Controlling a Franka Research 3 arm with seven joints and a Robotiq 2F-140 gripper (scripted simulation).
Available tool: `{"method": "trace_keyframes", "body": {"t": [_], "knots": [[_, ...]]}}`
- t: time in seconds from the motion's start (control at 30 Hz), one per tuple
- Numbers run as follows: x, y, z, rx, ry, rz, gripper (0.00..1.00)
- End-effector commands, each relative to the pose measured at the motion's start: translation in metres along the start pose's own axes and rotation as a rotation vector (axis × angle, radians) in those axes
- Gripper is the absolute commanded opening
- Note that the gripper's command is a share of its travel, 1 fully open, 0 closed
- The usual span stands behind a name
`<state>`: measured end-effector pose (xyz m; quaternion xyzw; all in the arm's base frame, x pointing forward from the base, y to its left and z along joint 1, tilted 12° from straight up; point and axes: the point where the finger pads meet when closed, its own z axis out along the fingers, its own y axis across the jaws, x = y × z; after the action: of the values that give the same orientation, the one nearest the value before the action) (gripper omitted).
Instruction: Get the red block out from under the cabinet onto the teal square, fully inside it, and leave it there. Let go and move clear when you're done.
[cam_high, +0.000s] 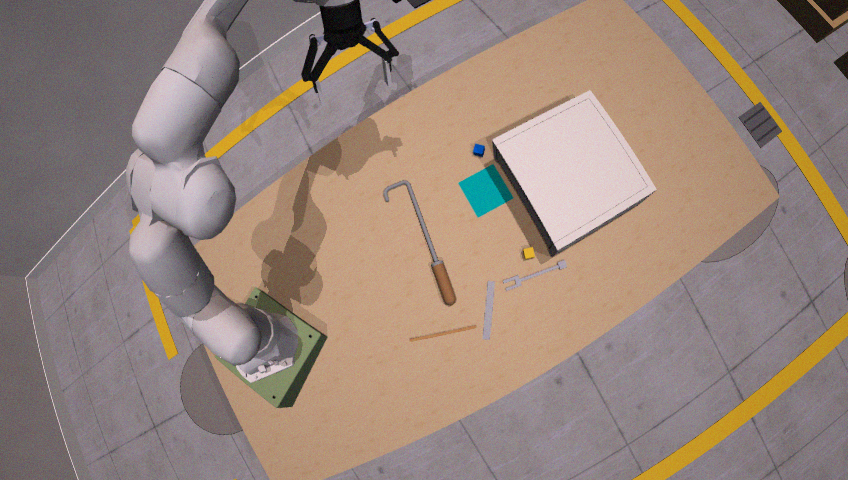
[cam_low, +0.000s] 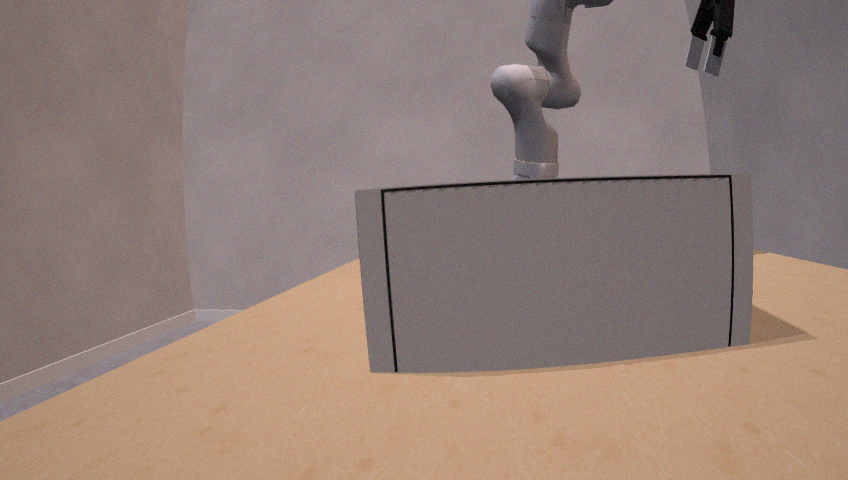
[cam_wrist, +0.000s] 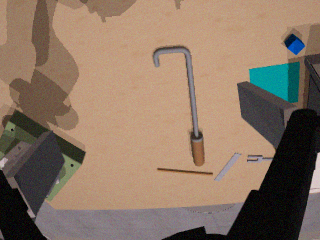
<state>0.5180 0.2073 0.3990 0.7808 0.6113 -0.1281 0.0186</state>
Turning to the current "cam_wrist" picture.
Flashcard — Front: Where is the small blue cube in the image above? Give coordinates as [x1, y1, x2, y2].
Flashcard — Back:
[284, 34, 305, 55]

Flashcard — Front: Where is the teal square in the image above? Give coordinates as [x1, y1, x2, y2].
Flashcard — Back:
[249, 62, 300, 103]

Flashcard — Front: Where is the grey flat bar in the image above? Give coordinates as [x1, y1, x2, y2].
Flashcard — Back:
[214, 153, 242, 181]

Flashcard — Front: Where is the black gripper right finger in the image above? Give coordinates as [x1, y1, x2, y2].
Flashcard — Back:
[224, 81, 320, 240]

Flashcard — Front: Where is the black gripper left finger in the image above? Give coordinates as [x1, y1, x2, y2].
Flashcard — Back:
[0, 130, 65, 240]

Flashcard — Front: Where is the grey wrench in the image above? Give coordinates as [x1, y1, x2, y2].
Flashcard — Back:
[247, 155, 273, 163]

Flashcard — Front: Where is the wooden tool handle with metal rod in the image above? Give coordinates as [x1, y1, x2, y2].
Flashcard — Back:
[153, 47, 205, 167]

